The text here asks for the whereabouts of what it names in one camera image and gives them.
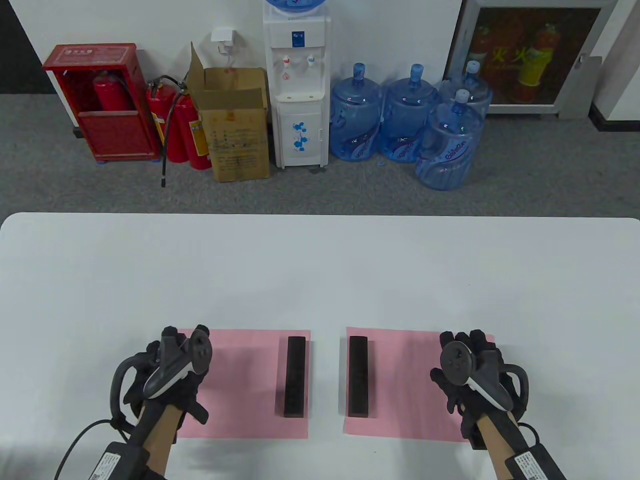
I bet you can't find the black rectangular block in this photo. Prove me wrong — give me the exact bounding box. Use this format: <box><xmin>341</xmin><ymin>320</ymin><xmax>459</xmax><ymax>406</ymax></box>
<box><xmin>283</xmin><ymin>335</ymin><xmax>307</xmax><ymax>419</ymax></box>
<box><xmin>348</xmin><ymin>335</ymin><xmax>370</xmax><ymax>419</ymax></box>

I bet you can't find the red fire extinguisher with hose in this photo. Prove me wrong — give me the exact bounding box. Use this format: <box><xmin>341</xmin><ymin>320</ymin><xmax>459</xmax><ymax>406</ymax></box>
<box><xmin>145</xmin><ymin>75</ymin><xmax>191</xmax><ymax>188</ymax></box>

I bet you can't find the black wrist camera unit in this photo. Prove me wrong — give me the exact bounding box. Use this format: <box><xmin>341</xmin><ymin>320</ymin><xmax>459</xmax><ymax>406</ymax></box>
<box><xmin>82</xmin><ymin>440</ymin><xmax>152</xmax><ymax>480</ymax></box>
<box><xmin>504</xmin><ymin>446</ymin><xmax>569</xmax><ymax>480</ymax></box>

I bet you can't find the white wall socket with plug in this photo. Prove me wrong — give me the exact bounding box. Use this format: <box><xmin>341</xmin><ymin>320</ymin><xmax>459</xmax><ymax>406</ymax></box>
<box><xmin>210</xmin><ymin>28</ymin><xmax>236</xmax><ymax>57</ymax></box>

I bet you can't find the blue water jug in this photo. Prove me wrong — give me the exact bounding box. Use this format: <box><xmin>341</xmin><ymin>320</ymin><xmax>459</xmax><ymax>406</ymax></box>
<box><xmin>377</xmin><ymin>63</ymin><xmax>441</xmax><ymax>164</ymax></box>
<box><xmin>439</xmin><ymin>60</ymin><xmax>494</xmax><ymax>121</ymax></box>
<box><xmin>329</xmin><ymin>62</ymin><xmax>385</xmax><ymax>162</ymax></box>
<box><xmin>414</xmin><ymin>89</ymin><xmax>486</xmax><ymax>192</ymax></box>

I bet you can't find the blue bottle on dispenser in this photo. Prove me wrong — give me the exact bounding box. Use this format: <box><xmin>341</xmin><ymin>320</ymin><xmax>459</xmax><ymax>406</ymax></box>
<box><xmin>264</xmin><ymin>0</ymin><xmax>329</xmax><ymax>21</ymax></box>

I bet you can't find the open cardboard box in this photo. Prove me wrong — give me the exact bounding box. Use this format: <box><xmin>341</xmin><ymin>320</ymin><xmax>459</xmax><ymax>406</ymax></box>
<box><xmin>187</xmin><ymin>42</ymin><xmax>272</xmax><ymax>184</ymax></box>

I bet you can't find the white water dispenser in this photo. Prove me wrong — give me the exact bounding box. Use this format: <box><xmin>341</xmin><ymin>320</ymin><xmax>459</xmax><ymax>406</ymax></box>
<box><xmin>263</xmin><ymin>10</ymin><xmax>332</xmax><ymax>170</ymax></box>

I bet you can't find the grey controller on right glove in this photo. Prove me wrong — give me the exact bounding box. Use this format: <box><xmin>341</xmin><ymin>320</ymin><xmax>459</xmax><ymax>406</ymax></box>
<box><xmin>439</xmin><ymin>340</ymin><xmax>530</xmax><ymax>413</ymax></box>

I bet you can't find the person's left forearm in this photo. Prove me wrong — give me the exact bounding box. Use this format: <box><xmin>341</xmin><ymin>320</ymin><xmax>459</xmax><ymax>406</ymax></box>
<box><xmin>134</xmin><ymin>400</ymin><xmax>184</xmax><ymax>480</ymax></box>

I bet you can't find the grey controller on glove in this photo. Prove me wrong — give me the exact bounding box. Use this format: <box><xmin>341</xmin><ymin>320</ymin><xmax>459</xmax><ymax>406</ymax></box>
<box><xmin>110</xmin><ymin>326</ymin><xmax>214</xmax><ymax>422</ymax></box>
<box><xmin>439</xmin><ymin>340</ymin><xmax>530</xmax><ymax>413</ymax></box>

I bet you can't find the pink paper sheet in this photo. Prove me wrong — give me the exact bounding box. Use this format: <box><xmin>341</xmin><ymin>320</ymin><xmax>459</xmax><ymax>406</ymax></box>
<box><xmin>343</xmin><ymin>326</ymin><xmax>497</xmax><ymax>444</ymax></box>
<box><xmin>172</xmin><ymin>328</ymin><xmax>311</xmax><ymax>440</ymax></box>

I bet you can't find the person's right hand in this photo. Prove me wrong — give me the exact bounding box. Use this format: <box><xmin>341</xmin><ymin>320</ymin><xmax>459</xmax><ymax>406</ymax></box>
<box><xmin>430</xmin><ymin>328</ymin><xmax>531</xmax><ymax>449</ymax></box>

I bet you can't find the black right wrist camera unit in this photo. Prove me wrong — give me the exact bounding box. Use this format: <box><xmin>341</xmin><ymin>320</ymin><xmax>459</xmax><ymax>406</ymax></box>
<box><xmin>504</xmin><ymin>446</ymin><xmax>569</xmax><ymax>480</ymax></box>

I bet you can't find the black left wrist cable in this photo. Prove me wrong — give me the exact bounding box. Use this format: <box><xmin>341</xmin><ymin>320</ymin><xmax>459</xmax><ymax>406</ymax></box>
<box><xmin>53</xmin><ymin>419</ymin><xmax>123</xmax><ymax>480</ymax></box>

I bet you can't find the red fire extinguisher yellow label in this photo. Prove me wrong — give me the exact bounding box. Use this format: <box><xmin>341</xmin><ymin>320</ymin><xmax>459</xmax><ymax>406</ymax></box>
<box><xmin>174</xmin><ymin>89</ymin><xmax>213</xmax><ymax>171</ymax></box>

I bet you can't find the red fire extinguisher cabinet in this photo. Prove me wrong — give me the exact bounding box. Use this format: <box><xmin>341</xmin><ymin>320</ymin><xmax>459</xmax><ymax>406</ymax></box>
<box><xmin>41</xmin><ymin>43</ymin><xmax>162</xmax><ymax>164</ymax></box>

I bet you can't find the framed fire equipment cabinet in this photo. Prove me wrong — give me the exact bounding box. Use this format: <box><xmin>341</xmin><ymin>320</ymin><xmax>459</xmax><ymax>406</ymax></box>
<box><xmin>442</xmin><ymin>0</ymin><xmax>604</xmax><ymax>120</ymax></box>

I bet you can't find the black left wrist camera unit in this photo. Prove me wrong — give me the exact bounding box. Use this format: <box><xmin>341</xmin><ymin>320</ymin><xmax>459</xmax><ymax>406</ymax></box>
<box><xmin>82</xmin><ymin>440</ymin><xmax>152</xmax><ymax>480</ymax></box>

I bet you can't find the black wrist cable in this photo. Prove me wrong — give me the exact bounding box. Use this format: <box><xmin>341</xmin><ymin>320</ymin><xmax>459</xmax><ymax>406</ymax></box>
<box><xmin>517</xmin><ymin>422</ymin><xmax>542</xmax><ymax>452</ymax></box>
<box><xmin>53</xmin><ymin>419</ymin><xmax>123</xmax><ymax>480</ymax></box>

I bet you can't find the red extinguisher inside cabinet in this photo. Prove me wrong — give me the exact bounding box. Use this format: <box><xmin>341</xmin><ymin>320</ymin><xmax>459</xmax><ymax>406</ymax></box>
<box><xmin>93</xmin><ymin>70</ymin><xmax>134</xmax><ymax>112</ymax></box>

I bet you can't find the person's left hand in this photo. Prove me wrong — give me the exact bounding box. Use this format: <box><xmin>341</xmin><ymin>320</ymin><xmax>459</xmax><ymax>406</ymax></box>
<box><xmin>123</xmin><ymin>325</ymin><xmax>211</xmax><ymax>426</ymax></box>

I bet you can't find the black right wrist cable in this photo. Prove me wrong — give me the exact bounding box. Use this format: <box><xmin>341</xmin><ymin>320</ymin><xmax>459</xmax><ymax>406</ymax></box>
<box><xmin>517</xmin><ymin>422</ymin><xmax>542</xmax><ymax>452</ymax></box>

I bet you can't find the grey controller on left glove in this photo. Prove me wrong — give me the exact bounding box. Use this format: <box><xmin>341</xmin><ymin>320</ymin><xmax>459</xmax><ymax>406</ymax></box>
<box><xmin>110</xmin><ymin>326</ymin><xmax>214</xmax><ymax>422</ymax></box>

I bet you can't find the person's right forearm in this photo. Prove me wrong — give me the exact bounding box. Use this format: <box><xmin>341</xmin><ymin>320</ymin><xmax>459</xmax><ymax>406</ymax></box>
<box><xmin>474</xmin><ymin>411</ymin><xmax>532</xmax><ymax>480</ymax></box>

